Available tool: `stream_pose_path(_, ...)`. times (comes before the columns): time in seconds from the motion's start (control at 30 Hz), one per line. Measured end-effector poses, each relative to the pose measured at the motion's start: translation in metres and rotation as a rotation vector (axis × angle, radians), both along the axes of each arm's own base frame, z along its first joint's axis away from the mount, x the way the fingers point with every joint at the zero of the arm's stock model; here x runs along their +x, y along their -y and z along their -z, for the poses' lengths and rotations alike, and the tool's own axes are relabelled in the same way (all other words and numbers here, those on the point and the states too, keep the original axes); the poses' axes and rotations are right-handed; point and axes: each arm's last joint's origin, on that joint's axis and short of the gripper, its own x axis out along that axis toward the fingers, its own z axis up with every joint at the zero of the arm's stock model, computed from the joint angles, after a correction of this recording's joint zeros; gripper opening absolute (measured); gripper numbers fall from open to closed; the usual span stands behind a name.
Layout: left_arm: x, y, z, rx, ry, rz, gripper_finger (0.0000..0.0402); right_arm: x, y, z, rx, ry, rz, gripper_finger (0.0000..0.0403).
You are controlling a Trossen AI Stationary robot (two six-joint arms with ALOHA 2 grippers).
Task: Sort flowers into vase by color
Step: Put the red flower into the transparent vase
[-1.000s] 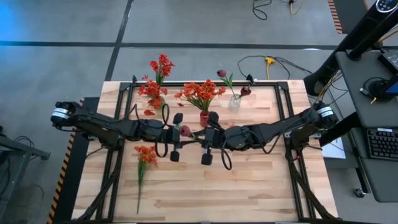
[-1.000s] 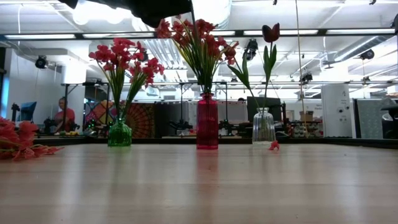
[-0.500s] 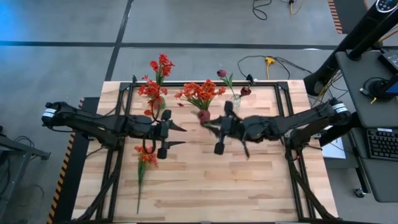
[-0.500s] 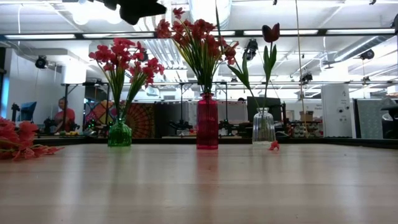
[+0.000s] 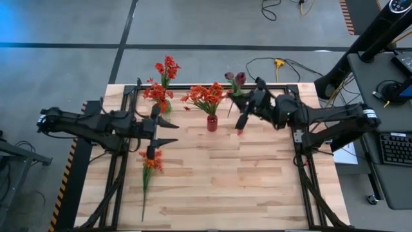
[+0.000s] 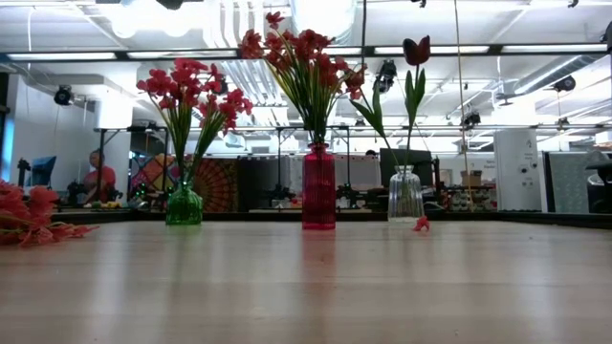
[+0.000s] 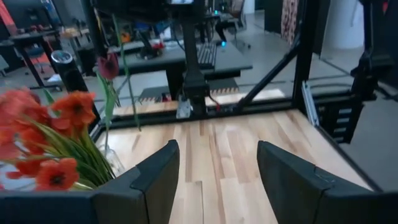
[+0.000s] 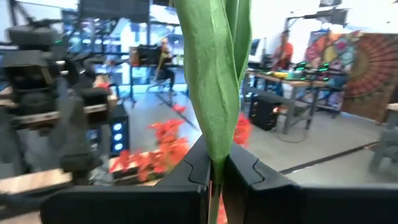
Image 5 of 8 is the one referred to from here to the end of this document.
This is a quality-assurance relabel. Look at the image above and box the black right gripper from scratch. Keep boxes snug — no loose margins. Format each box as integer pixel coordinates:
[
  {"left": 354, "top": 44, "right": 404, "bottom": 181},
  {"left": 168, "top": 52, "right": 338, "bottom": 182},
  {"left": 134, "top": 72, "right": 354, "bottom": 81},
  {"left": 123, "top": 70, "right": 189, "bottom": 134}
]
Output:
[{"left": 230, "top": 76, "right": 277, "bottom": 130}]

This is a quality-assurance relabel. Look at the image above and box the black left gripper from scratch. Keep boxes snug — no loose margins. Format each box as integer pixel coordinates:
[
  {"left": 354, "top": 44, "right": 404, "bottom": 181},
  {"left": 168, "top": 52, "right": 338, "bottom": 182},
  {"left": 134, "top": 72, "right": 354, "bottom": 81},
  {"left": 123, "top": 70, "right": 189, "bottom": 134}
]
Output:
[{"left": 138, "top": 105, "right": 180, "bottom": 160}]

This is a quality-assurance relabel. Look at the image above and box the orange artificial flower bunch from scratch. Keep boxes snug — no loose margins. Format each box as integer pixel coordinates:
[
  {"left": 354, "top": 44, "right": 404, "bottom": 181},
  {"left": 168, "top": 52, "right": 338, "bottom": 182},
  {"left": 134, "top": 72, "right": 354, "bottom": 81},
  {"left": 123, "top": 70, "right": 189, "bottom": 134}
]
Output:
[
  {"left": 201, "top": 82, "right": 228, "bottom": 117},
  {"left": 180, "top": 85, "right": 210, "bottom": 117},
  {"left": 138, "top": 150, "right": 165, "bottom": 223}
]

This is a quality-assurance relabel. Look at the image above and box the red ribbed glass vase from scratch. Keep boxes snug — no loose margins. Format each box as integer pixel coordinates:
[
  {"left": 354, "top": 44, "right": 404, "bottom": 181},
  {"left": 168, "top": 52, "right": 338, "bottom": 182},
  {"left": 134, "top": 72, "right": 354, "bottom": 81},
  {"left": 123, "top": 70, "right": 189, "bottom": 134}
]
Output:
[{"left": 206, "top": 114, "right": 219, "bottom": 133}]

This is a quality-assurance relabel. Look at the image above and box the green glass vase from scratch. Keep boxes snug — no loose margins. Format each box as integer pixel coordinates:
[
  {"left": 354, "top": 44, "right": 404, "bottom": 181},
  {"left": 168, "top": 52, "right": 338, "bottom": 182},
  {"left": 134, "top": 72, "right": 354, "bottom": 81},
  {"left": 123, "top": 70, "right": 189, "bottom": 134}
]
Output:
[{"left": 160, "top": 99, "right": 173, "bottom": 114}]

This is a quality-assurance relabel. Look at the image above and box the yellow power plug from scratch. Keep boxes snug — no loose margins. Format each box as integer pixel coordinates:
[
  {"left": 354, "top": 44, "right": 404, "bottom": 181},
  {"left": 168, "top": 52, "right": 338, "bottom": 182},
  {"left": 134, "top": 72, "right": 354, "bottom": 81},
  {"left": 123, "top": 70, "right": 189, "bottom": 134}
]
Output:
[{"left": 274, "top": 58, "right": 286, "bottom": 84}]

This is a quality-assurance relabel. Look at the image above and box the black hazard-striped floor mat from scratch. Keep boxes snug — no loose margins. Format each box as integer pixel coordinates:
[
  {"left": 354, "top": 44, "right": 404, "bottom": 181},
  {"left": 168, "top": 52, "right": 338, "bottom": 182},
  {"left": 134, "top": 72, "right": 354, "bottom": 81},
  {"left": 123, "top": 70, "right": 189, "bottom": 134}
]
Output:
[
  {"left": 339, "top": 0, "right": 382, "bottom": 36},
  {"left": 48, "top": 100, "right": 104, "bottom": 232}
]

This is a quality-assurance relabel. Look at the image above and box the black diagonal desk leg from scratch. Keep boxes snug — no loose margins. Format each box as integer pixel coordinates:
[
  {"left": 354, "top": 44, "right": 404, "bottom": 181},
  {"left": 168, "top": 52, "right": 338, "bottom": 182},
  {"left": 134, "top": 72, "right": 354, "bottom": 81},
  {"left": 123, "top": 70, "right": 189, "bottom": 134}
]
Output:
[{"left": 330, "top": 115, "right": 374, "bottom": 153}]

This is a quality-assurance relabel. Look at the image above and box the white paper sheet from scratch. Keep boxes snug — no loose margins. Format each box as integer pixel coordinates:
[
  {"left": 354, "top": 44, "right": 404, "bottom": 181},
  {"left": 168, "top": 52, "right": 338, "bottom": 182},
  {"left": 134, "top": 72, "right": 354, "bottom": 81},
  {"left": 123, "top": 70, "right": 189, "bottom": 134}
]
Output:
[{"left": 332, "top": 128, "right": 359, "bottom": 166}]

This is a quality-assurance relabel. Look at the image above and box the grey side desk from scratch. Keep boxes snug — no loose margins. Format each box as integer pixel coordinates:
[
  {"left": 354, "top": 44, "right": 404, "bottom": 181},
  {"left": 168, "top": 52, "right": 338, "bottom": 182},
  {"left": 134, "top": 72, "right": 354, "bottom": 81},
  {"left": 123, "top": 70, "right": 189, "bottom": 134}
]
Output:
[{"left": 346, "top": 52, "right": 412, "bottom": 211}]

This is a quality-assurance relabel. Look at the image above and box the black tower fan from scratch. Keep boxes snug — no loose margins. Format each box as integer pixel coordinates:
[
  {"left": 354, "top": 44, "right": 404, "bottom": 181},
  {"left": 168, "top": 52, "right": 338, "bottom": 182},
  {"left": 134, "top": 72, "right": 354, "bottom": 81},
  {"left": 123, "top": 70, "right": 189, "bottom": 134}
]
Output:
[{"left": 314, "top": 0, "right": 412, "bottom": 100}]

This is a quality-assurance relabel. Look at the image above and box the grey metal cart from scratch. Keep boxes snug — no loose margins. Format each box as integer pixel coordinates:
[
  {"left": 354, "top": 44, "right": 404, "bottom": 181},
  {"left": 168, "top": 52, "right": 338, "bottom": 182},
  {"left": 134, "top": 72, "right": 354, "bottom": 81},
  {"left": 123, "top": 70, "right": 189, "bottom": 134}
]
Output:
[{"left": 0, "top": 128, "right": 54, "bottom": 232}]

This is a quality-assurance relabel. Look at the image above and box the black computer keyboard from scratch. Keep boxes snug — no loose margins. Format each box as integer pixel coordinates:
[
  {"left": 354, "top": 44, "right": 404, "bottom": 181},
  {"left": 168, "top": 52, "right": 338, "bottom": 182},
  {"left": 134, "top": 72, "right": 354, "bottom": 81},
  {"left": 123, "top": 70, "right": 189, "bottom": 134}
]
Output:
[{"left": 379, "top": 131, "right": 412, "bottom": 168}]

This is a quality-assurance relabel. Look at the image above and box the dark laptop computer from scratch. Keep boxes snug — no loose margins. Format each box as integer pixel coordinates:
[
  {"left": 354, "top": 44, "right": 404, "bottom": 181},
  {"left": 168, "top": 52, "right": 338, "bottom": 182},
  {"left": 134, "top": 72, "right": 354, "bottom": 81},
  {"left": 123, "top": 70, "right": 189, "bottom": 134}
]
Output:
[{"left": 391, "top": 51, "right": 412, "bottom": 77}]

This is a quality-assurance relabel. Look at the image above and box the yellow plug cable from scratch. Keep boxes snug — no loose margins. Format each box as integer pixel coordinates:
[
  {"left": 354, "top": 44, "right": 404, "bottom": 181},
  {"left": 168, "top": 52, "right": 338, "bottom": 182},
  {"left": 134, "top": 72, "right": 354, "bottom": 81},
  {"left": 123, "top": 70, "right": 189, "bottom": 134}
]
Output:
[{"left": 245, "top": 57, "right": 325, "bottom": 88}]

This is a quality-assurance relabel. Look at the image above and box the black aluminium table frame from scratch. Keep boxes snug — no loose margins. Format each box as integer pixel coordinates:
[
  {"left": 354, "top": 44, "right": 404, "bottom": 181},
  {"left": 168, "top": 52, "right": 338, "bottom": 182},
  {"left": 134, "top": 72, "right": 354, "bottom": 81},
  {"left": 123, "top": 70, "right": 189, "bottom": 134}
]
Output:
[{"left": 74, "top": 77, "right": 351, "bottom": 232}]

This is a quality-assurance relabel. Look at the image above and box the black floor cable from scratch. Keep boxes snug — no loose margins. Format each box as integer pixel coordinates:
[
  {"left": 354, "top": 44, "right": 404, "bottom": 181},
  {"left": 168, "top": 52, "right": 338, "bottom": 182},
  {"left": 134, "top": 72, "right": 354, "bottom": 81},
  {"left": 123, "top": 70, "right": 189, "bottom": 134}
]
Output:
[{"left": 260, "top": 0, "right": 283, "bottom": 22}]

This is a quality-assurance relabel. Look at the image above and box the yellow floor cable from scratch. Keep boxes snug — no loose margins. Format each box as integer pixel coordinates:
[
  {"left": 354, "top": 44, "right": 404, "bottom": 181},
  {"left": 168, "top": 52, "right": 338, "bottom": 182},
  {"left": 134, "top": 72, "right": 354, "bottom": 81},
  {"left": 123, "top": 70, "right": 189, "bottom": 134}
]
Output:
[{"left": 298, "top": 0, "right": 315, "bottom": 16}]

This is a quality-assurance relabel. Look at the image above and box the black coiled desk cable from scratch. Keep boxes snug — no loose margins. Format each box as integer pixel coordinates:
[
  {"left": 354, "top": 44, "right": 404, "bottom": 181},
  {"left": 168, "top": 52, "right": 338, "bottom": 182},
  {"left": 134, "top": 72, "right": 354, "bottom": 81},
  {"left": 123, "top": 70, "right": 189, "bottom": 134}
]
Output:
[{"left": 373, "top": 79, "right": 403, "bottom": 106}]

